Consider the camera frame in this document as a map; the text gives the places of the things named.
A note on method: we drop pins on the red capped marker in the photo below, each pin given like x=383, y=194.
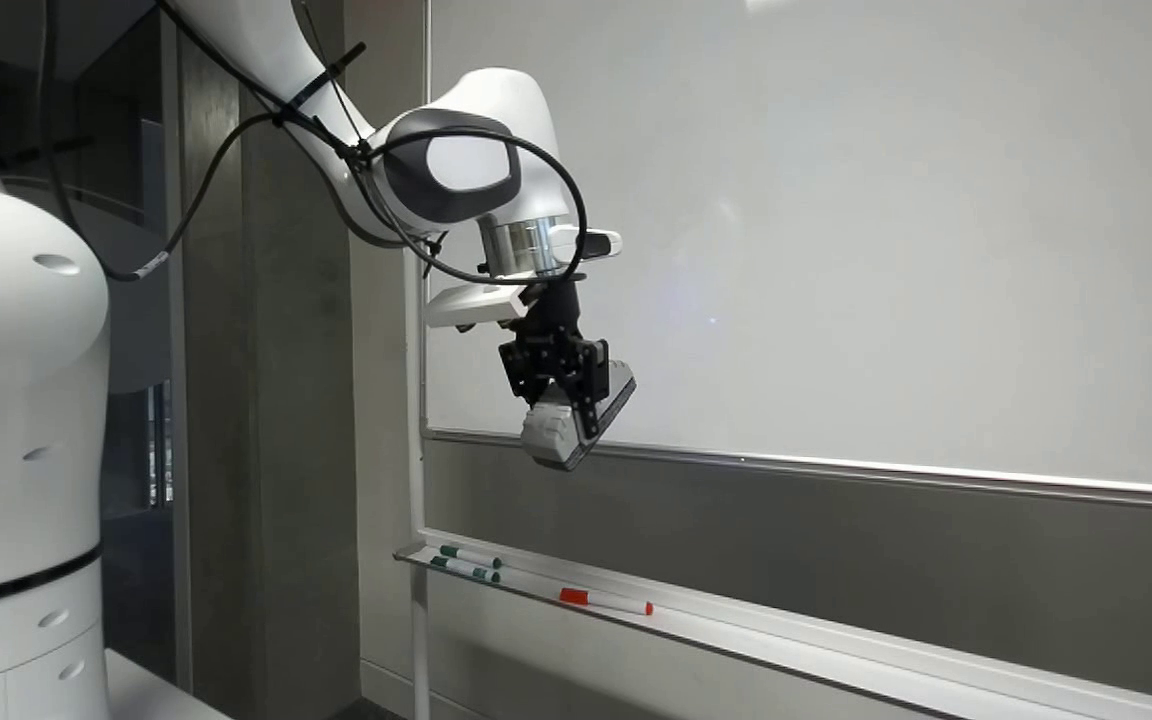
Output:
x=579, y=593

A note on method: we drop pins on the white table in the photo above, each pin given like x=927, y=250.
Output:
x=156, y=684

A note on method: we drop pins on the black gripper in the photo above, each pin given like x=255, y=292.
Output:
x=553, y=327

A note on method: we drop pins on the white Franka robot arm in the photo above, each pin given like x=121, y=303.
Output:
x=30, y=402

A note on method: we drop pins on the white marker tray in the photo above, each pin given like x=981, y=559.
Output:
x=791, y=642

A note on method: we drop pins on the green capped marker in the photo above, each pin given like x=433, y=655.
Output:
x=476, y=553
x=460, y=568

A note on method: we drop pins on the large whiteboard panel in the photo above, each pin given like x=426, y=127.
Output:
x=868, y=242

